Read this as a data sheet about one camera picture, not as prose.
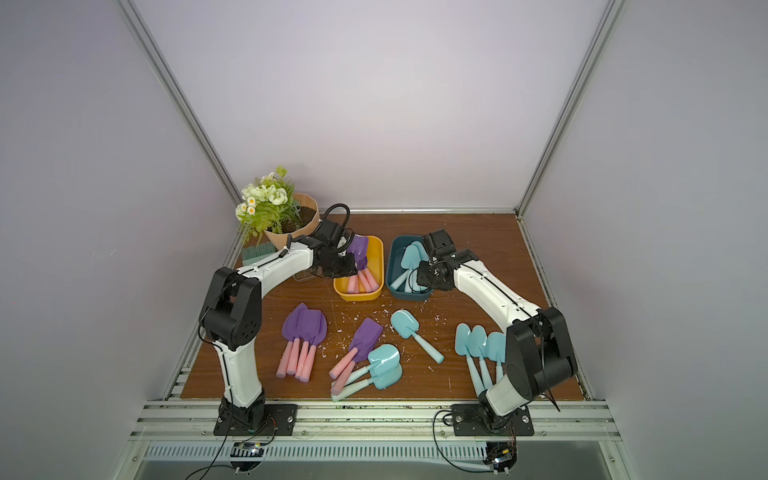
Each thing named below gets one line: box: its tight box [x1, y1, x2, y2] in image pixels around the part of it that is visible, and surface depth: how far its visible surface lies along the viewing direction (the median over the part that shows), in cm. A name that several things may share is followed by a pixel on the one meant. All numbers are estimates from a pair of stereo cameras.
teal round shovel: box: [390, 269, 412, 293], surface depth 99 cm
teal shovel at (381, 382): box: [331, 364, 403, 402], surface depth 79 cm
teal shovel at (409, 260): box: [400, 244, 420, 293], surface depth 105 cm
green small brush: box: [242, 241, 277, 266], surface depth 109 cm
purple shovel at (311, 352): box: [300, 312, 328, 383], surface depth 85 cm
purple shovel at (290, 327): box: [276, 303, 308, 379], surface depth 89 cm
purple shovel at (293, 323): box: [286, 303, 307, 375], surface depth 89 cm
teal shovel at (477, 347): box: [466, 325, 493, 389], surface depth 86 cm
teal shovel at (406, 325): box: [390, 309, 445, 364], surface depth 91 cm
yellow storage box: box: [333, 236, 384, 301], surface depth 97 cm
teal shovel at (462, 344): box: [455, 323, 484, 396], surface depth 87 cm
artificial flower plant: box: [235, 165, 303, 245], surface depth 85 cm
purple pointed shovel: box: [358, 271, 372, 292], surface depth 98 cm
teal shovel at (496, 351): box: [486, 332, 506, 383], surface depth 85 cm
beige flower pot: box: [264, 192, 320, 250], surface depth 98 cm
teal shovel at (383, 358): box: [332, 344, 401, 387], surface depth 83 cm
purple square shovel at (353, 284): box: [348, 275, 359, 294], surface depth 94 cm
